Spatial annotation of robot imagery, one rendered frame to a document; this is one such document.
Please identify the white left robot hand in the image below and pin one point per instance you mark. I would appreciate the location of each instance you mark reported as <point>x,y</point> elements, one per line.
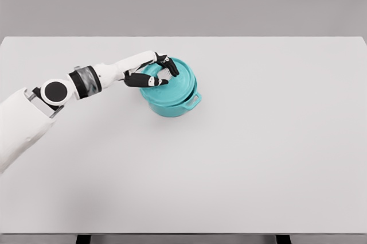
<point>137,61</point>

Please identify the teal pot lid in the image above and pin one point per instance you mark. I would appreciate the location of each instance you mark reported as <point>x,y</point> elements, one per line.
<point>177,86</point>

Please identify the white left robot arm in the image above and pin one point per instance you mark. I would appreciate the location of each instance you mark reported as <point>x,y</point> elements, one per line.
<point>25,112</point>

